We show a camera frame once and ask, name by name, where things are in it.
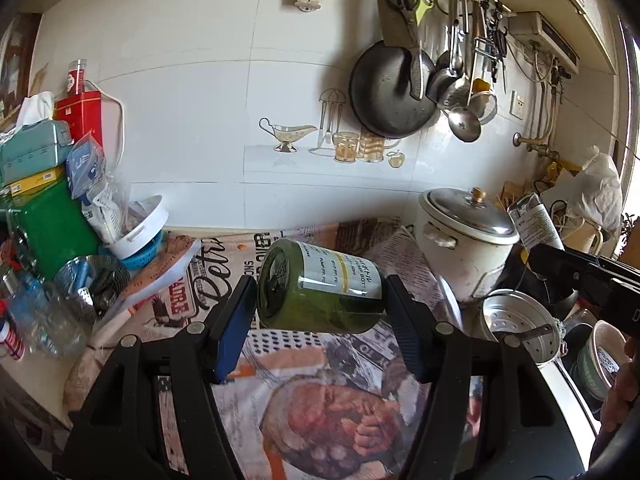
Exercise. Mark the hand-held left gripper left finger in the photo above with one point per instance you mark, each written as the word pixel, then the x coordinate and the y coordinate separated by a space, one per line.
pixel 232 330

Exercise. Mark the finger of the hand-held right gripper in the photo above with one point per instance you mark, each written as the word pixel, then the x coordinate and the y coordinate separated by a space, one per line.
pixel 565 272

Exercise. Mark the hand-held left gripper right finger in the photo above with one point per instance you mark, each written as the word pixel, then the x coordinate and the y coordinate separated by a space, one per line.
pixel 405 330

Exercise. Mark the clear bottle with white label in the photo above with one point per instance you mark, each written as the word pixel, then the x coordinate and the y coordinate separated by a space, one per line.
pixel 535 222

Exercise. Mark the green glass bottle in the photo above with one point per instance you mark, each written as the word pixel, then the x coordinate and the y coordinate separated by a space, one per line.
pixel 320 305

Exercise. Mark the person's right hand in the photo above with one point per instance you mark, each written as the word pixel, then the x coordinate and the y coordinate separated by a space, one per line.
pixel 622 390

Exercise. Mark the cream jug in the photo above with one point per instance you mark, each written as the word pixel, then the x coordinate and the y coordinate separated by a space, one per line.
pixel 585 240

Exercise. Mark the black pot with yellow lid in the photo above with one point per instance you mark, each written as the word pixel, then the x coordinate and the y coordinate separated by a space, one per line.
pixel 524 258

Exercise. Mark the white bucket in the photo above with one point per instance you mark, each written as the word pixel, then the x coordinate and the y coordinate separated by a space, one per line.
pixel 597 355

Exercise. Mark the aluminium steamer insert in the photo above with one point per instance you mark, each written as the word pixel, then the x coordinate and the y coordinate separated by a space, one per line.
pixel 510 320

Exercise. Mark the white plastic bag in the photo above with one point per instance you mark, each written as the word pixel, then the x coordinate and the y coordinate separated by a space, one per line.
pixel 600 185

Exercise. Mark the white rice cooker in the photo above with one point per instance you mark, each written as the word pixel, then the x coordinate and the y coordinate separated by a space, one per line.
pixel 465 255

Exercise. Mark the blue plastic basket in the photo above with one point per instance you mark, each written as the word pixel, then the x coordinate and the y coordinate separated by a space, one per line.
pixel 145 258

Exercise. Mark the brass faucet with pipes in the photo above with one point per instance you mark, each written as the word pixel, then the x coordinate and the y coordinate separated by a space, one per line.
pixel 537 149

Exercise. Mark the white colander bowl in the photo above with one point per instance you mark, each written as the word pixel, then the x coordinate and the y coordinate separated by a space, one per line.
pixel 145 225

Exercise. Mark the metal ladle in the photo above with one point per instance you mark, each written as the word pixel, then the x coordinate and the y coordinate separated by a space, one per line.
pixel 464 125

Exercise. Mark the mesh strainer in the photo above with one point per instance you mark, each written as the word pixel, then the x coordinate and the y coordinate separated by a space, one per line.
pixel 484 108

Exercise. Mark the clear plastic bottle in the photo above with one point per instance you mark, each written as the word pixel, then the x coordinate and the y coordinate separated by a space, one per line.
pixel 47 320

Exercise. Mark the blue white plastic bags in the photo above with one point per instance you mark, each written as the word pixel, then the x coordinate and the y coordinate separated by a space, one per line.
pixel 100 195

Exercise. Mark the window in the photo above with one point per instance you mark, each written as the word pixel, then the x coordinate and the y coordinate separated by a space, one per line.
pixel 631 85

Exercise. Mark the green box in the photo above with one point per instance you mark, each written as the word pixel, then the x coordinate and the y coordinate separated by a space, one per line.
pixel 55 230

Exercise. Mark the white jar with red label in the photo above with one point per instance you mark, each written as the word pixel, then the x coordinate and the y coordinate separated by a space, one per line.
pixel 11 337

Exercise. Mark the black frying pan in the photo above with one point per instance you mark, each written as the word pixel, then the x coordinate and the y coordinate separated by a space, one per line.
pixel 385 105

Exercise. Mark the hanging kitchen scissors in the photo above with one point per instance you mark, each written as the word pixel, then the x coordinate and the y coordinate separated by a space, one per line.
pixel 500 45

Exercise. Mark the white water heater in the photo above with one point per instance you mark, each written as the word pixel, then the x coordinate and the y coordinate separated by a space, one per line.
pixel 545 35

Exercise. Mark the flat yellow box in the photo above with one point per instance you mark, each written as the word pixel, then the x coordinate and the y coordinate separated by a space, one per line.
pixel 35 181

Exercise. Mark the red tin box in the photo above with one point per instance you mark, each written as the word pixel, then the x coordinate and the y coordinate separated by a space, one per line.
pixel 80 115

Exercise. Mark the teal tissue box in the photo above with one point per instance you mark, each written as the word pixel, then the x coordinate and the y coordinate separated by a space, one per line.
pixel 35 150

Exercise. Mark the dark cleaver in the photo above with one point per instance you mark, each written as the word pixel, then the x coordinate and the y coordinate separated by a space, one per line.
pixel 395 27

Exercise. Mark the yellow-green peeler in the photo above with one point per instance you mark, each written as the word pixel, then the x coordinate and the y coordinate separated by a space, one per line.
pixel 422 10

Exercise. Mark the glass display cabinet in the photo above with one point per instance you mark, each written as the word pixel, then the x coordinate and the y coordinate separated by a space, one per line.
pixel 17 60

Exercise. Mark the white wall socket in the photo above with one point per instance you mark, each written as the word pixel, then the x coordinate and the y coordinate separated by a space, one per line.
pixel 517 105

